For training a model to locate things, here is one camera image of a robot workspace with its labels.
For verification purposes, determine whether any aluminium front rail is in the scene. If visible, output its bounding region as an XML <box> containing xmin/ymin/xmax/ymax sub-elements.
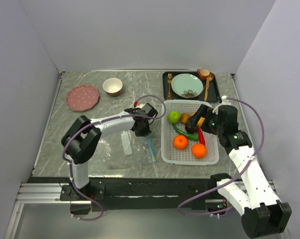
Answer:
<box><xmin>15</xmin><ymin>181</ymin><xmax>73</xmax><ymax>204</ymax></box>

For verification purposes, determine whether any floral paper bowl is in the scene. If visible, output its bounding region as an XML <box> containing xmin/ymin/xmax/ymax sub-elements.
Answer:
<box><xmin>102</xmin><ymin>78</ymin><xmax>123</xmax><ymax>97</ymax></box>

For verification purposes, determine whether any wooden spoon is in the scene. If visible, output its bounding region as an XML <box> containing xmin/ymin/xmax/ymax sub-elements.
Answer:
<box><xmin>205</xmin><ymin>73</ymin><xmax>214</xmax><ymax>91</ymax></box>

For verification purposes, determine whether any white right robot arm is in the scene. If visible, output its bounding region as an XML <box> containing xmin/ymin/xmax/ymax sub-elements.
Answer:
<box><xmin>189</xmin><ymin>104</ymin><xmax>292</xmax><ymax>239</ymax></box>

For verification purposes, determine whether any dark purple toy mangosteen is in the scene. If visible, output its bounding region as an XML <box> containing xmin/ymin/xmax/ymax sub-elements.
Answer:
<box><xmin>185</xmin><ymin>122</ymin><xmax>197</xmax><ymax>134</ymax></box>

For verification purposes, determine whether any clear zip top bag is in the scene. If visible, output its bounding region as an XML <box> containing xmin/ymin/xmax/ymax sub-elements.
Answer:
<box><xmin>97</xmin><ymin>131</ymin><xmax>157</xmax><ymax>170</ymax></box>

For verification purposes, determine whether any green toy cucumber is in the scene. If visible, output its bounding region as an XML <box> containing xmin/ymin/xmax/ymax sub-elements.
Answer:
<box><xmin>172</xmin><ymin>124</ymin><xmax>199</xmax><ymax>141</ymax></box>

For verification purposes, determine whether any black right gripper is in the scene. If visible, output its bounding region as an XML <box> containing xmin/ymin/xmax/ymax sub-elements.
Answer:
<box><xmin>188</xmin><ymin>104</ymin><xmax>224</xmax><ymax>135</ymax></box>

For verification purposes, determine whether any orange toy tangerine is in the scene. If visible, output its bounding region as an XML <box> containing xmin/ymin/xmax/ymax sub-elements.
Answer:
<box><xmin>191</xmin><ymin>143</ymin><xmax>207</xmax><ymax>159</ymax></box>
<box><xmin>173</xmin><ymin>135</ymin><xmax>188</xmax><ymax>150</ymax></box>

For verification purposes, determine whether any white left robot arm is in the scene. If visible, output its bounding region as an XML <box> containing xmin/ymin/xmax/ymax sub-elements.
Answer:
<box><xmin>61</xmin><ymin>103</ymin><xmax>158</xmax><ymax>200</ymax></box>

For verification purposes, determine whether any brown toy kiwi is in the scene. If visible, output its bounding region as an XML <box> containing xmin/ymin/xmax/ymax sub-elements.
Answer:
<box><xmin>180</xmin><ymin>113</ymin><xmax>191</xmax><ymax>125</ymax></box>

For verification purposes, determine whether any black serving tray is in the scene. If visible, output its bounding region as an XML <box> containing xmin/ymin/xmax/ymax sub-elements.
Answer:
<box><xmin>162</xmin><ymin>71</ymin><xmax>221</xmax><ymax>103</ymax></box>

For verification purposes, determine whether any pink dotted plate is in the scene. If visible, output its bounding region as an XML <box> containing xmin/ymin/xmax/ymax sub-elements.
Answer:
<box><xmin>65</xmin><ymin>84</ymin><xmax>100</xmax><ymax>112</ymax></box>

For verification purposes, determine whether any white plastic mesh basket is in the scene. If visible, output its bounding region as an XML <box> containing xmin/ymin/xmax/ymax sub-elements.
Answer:
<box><xmin>161</xmin><ymin>100</ymin><xmax>219</xmax><ymax>166</ymax></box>

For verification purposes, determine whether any gold fork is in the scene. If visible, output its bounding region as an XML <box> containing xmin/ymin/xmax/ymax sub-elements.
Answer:
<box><xmin>167</xmin><ymin>73</ymin><xmax>173</xmax><ymax>100</ymax></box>

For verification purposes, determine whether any green toy apple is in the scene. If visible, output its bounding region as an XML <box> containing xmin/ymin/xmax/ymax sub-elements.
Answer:
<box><xmin>168</xmin><ymin>111</ymin><xmax>181</xmax><ymax>124</ymax></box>

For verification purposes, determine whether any brown ceramic cup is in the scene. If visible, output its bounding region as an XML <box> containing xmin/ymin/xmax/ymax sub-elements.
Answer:
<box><xmin>197</xmin><ymin>69</ymin><xmax>214</xmax><ymax>81</ymax></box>

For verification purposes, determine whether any mint green plate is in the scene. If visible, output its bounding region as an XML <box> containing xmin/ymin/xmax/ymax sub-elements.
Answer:
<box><xmin>171</xmin><ymin>73</ymin><xmax>203</xmax><ymax>99</ymax></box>

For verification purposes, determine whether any red toy chili pepper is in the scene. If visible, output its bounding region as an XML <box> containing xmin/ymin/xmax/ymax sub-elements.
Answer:
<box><xmin>197</xmin><ymin>127</ymin><xmax>205</xmax><ymax>146</ymax></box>

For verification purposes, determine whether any yellow toy lemon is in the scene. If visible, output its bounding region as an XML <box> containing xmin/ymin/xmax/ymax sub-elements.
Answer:
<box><xmin>189</xmin><ymin>113</ymin><xmax>205</xmax><ymax>127</ymax></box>

